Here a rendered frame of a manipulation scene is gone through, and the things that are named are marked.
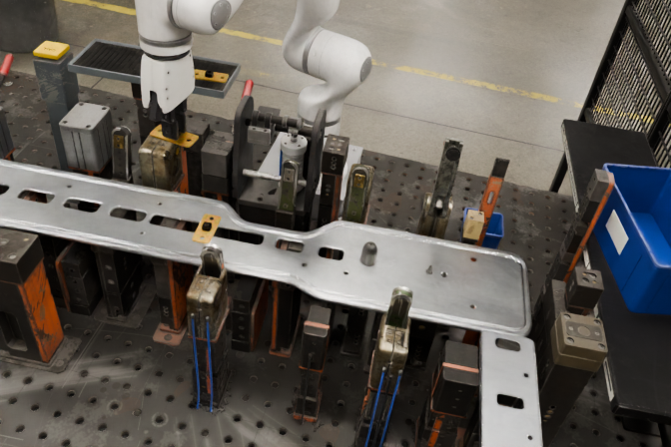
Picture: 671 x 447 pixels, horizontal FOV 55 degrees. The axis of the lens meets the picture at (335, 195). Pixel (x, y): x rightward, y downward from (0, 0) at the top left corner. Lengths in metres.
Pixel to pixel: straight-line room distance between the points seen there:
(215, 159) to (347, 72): 0.39
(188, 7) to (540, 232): 1.30
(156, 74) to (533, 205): 1.33
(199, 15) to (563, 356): 0.84
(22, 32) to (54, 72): 2.47
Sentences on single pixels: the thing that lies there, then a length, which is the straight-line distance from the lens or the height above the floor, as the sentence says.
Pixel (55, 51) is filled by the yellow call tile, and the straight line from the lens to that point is 1.68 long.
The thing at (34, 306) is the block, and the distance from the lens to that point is 1.42.
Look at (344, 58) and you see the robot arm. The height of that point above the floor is 1.20.
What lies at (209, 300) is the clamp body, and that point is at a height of 1.04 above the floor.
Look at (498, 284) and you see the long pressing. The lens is 1.34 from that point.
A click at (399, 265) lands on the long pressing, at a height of 1.00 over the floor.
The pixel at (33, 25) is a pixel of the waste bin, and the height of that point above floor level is 0.17.
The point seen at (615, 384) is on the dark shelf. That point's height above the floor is 1.03.
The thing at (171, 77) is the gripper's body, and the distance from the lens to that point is 1.10.
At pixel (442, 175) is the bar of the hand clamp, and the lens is 1.34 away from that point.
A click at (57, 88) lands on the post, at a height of 1.07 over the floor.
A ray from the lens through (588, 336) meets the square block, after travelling 1.24.
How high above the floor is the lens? 1.93
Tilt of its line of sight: 40 degrees down
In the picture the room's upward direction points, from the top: 7 degrees clockwise
